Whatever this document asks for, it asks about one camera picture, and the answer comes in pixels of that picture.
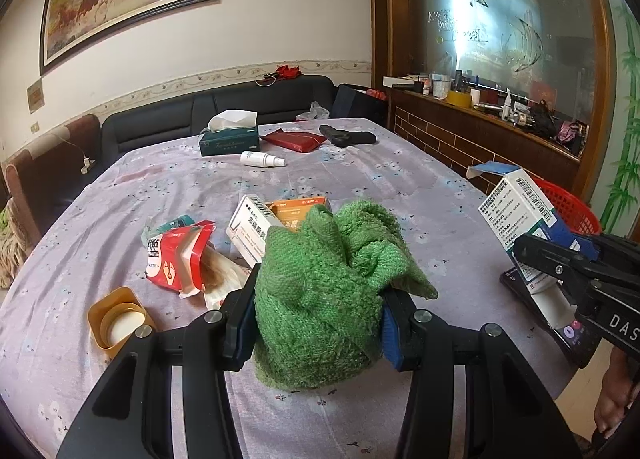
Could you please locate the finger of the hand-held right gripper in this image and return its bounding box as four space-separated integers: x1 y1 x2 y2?
512 234 608 300
570 233 640 265

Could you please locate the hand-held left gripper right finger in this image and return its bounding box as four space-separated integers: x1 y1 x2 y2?
382 289 581 459

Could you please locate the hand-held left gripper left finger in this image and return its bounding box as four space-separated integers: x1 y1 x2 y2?
60 264 262 459

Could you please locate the red plastic basket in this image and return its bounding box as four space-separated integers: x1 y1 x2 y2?
530 178 603 236

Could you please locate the white and blue medicine box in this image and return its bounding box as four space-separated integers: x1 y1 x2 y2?
466 162 576 330

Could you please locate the green terry cloth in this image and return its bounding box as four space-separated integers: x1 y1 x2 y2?
254 199 440 390

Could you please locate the orange medicine box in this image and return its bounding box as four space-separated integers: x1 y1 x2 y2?
265 198 332 232

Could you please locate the person's right hand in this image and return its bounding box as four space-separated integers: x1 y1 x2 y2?
594 349 640 442

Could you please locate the black smartphone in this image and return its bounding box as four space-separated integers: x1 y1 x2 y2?
500 269 593 370

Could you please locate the red foot patch packet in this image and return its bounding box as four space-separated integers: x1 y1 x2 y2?
142 219 217 296

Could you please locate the white barcode medicine box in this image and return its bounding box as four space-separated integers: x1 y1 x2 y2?
226 195 283 267

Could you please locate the teal tissue pack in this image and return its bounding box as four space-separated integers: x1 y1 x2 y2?
145 215 196 240

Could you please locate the yellow plastic lid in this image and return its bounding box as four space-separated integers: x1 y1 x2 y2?
87 286 156 351

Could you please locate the dark handbag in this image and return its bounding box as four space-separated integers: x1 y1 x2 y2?
527 101 558 137

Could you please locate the floral purple tablecloth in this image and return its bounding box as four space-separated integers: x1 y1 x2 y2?
0 118 586 459

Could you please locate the white spray bottle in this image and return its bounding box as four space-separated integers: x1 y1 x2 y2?
240 151 287 168

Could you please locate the dark green tissue box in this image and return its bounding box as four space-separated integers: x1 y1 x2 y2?
199 110 261 157

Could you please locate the red pouch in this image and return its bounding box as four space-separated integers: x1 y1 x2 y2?
259 130 328 154

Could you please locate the black toy gun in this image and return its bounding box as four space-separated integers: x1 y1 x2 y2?
319 124 377 147

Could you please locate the black leather sofa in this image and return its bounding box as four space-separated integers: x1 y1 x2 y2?
100 75 337 172

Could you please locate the clear plastic bag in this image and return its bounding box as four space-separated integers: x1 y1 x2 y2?
296 101 331 122

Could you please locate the dark paper bag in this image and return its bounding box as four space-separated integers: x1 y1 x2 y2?
331 84 388 127

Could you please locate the fringed beige cloth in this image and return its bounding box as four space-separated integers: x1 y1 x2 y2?
0 204 31 290

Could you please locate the brown armchair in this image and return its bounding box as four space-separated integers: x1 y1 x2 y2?
2 114 103 240

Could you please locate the wooden partition with etched glass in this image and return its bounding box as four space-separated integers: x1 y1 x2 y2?
369 0 621 210

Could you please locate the bamboo wall sticker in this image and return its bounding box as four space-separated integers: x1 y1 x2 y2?
597 4 640 235

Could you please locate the white charger with cable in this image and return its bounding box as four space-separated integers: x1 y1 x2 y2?
47 131 98 174

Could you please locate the small wall plaque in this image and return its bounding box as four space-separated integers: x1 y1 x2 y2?
27 80 46 114

